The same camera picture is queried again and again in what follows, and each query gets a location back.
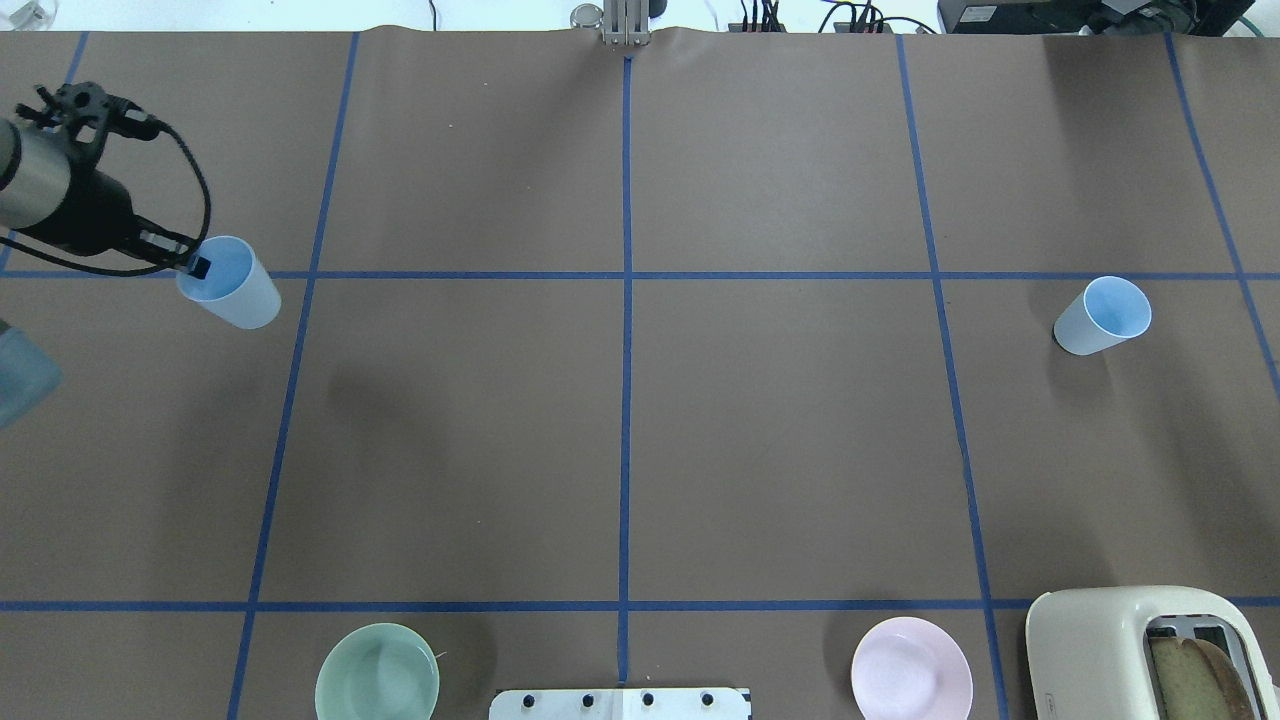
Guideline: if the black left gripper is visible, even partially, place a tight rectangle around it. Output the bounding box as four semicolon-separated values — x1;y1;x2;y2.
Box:
40;169;211;279

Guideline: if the blue cup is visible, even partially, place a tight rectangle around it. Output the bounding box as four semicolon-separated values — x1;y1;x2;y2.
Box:
175;234;282;331

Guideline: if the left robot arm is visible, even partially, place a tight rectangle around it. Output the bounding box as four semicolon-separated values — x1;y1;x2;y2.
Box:
3;115;212;279

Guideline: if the blue cup near right arm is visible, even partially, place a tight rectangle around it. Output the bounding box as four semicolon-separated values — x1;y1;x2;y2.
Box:
1052;275;1153;356

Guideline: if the green bowl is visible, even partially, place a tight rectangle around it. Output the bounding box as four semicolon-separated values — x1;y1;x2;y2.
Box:
314;623;442;719

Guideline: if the small metal cylinder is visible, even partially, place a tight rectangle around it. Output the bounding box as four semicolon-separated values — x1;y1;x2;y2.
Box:
570;3;604;29

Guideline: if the pink bowl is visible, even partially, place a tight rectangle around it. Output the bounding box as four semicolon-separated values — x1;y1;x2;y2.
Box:
849;616;974;719

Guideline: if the cream toaster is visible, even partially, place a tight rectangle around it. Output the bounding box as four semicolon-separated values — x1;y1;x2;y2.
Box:
1025;585;1277;719

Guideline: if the toast slice in toaster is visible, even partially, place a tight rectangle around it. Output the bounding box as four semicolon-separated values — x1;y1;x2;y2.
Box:
1149;635;1256;719

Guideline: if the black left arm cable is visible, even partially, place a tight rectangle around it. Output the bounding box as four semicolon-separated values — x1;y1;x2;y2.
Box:
0;115;212;278

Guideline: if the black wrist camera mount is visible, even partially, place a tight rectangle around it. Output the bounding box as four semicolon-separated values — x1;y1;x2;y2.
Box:
15;82;168;170

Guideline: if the aluminium frame post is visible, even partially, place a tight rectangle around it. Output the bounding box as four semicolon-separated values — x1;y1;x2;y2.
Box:
599;0;653;47

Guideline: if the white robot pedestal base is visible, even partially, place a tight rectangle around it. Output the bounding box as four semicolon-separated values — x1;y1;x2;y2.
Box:
488;687;753;719

